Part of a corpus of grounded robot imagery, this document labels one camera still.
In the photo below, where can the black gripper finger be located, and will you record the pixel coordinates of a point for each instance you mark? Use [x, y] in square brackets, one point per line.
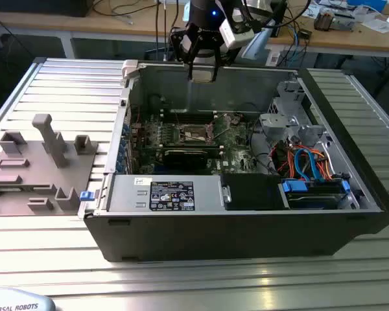
[216, 71]
[191, 69]

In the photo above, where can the green motherboard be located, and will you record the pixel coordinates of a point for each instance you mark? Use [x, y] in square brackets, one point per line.
[236, 155]

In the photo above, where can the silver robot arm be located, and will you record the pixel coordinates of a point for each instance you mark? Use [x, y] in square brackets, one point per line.
[259, 45]

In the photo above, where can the grey plastic case latch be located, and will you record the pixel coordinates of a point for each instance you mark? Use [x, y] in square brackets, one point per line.
[129, 68]

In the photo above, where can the black graphics card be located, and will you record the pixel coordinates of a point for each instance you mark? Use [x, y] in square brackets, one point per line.
[184, 158]

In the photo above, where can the grey metal disk drive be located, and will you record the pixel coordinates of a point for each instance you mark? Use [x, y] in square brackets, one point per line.
[343, 22]

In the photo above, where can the metal locking lever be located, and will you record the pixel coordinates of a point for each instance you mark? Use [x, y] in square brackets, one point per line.
[177, 117]

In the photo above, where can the grey parts rack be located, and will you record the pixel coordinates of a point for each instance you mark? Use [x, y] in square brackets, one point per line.
[35, 181]

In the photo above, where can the blue card retainer clips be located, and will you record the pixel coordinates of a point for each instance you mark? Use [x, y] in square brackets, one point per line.
[120, 158]

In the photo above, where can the small black box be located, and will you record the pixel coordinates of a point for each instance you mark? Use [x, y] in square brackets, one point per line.
[305, 34]

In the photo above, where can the black monitor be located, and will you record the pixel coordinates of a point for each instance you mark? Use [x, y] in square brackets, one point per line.
[42, 8]

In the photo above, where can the CPU socket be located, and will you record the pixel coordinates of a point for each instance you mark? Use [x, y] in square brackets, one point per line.
[194, 136]

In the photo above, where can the CPU cooler heat sink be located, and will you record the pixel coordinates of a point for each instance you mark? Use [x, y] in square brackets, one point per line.
[324, 21]

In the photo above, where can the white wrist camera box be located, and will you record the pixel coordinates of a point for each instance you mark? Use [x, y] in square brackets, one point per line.
[236, 35]

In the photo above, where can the black upright box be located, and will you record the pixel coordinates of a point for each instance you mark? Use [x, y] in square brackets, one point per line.
[278, 16]

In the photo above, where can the blue box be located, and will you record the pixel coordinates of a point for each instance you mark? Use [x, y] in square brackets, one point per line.
[366, 4]

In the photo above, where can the blue case latch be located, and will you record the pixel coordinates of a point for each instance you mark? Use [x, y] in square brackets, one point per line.
[86, 196]

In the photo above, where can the black grey PC case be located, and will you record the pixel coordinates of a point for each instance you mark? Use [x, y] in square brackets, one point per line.
[214, 239]

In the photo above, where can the grey power supply unit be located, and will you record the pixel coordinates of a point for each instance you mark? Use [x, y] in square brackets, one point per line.
[129, 194]

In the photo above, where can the round silver coin battery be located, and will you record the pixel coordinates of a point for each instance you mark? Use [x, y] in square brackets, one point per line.
[235, 120]

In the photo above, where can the hard disk in blue carrier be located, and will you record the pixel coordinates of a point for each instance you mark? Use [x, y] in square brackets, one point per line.
[291, 188]

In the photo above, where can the silver metal drive cage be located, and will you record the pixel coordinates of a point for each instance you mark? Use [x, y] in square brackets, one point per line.
[278, 121]

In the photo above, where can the wooden desk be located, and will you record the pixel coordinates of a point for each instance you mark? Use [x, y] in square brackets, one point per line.
[343, 40]
[84, 22]

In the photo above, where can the white paper sheets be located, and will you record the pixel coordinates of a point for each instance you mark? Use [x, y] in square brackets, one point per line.
[381, 24]

